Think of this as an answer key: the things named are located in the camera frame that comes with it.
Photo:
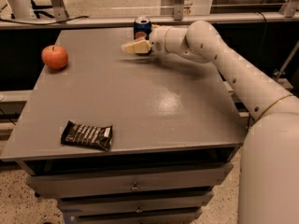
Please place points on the grey metal rail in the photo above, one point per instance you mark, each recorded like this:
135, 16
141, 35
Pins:
87, 23

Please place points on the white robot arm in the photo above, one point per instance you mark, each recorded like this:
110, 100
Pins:
269, 167

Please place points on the top grey drawer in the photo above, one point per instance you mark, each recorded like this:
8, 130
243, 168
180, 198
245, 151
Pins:
129, 181

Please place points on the grey drawer cabinet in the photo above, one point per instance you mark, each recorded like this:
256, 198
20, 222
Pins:
163, 111

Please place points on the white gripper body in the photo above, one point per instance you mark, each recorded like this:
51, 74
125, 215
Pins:
158, 39

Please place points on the white pipe background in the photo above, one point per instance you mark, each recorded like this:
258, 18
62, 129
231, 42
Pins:
21, 9

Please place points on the bottom grey drawer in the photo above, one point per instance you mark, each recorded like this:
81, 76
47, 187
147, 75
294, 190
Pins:
168, 216

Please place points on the red apple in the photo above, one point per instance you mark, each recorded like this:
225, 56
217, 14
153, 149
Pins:
55, 57

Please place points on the grey metal post bracket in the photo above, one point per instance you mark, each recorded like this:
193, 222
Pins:
178, 10

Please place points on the grey drawer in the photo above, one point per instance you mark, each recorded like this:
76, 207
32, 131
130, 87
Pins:
129, 181
168, 216
136, 203

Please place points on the blue pepsi can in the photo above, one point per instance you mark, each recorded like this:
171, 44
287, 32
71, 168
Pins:
142, 27

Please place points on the black rxbar chocolate wrapper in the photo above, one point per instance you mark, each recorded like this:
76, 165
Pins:
87, 136

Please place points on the middle grey drawer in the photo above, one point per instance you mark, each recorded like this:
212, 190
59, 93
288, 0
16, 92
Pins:
136, 203

